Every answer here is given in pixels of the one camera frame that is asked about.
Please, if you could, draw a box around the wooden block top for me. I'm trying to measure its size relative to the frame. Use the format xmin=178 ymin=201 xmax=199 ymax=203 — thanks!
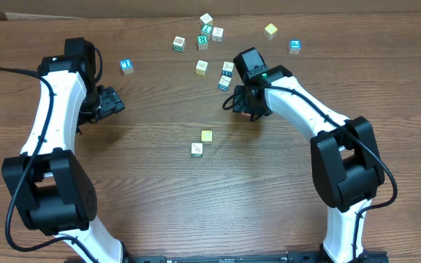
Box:
xmin=200 ymin=13 xmax=213 ymax=26

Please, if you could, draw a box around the yellow block top right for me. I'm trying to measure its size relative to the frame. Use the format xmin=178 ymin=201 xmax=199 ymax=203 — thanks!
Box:
xmin=264 ymin=23 xmax=278 ymax=40

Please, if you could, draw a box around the wooden block green B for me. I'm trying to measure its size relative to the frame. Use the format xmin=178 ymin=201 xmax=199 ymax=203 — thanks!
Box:
xmin=172 ymin=36 xmax=186 ymax=52

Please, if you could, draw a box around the green letter L block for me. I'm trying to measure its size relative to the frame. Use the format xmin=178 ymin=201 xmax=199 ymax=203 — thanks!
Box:
xmin=200 ymin=24 xmax=213 ymax=38

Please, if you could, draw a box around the cardboard box edge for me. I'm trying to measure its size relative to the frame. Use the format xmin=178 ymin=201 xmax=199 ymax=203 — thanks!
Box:
xmin=0 ymin=11 xmax=77 ymax=20

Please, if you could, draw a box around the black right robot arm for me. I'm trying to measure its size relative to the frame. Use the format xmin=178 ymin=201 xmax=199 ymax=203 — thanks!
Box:
xmin=222 ymin=47 xmax=389 ymax=262

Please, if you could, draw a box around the blue block far left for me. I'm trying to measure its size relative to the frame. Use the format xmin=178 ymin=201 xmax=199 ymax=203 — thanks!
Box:
xmin=120 ymin=58 xmax=134 ymax=75

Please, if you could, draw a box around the wooden block blue side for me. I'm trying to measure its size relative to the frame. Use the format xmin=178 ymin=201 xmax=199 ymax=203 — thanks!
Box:
xmin=218 ymin=75 xmax=232 ymax=91
xmin=221 ymin=61 xmax=234 ymax=77

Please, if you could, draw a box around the wooden block green bottom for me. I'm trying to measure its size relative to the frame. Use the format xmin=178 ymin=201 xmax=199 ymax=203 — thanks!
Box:
xmin=191 ymin=142 xmax=203 ymax=157

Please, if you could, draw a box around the wooden block letter X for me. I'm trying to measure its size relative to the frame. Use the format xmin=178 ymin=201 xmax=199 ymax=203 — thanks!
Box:
xmin=211 ymin=27 xmax=224 ymax=42

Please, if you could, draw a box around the green letter R block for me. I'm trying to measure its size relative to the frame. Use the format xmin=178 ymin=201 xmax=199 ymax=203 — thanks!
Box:
xmin=197 ymin=35 xmax=208 ymax=50

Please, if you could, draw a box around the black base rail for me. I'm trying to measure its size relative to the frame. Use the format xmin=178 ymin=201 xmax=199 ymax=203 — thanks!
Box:
xmin=64 ymin=250 xmax=390 ymax=263

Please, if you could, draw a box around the blue letter P block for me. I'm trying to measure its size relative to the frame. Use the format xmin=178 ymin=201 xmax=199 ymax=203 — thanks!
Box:
xmin=289 ymin=39 xmax=301 ymax=55

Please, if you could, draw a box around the wooden block yellow side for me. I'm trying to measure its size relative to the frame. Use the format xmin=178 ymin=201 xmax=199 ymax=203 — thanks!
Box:
xmin=195 ymin=60 xmax=208 ymax=76

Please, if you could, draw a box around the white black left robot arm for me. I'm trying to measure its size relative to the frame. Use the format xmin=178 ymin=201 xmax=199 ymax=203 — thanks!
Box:
xmin=1 ymin=37 xmax=132 ymax=262

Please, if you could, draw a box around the yellow wooden block centre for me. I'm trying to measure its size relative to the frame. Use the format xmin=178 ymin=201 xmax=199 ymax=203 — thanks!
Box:
xmin=201 ymin=130 xmax=213 ymax=144

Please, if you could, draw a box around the wooden block blue side lower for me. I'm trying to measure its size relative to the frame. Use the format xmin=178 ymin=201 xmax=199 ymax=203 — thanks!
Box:
xmin=218 ymin=75 xmax=232 ymax=91

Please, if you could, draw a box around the wooden block blue side upper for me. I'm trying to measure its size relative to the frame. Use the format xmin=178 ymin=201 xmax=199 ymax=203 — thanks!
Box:
xmin=221 ymin=61 xmax=234 ymax=77

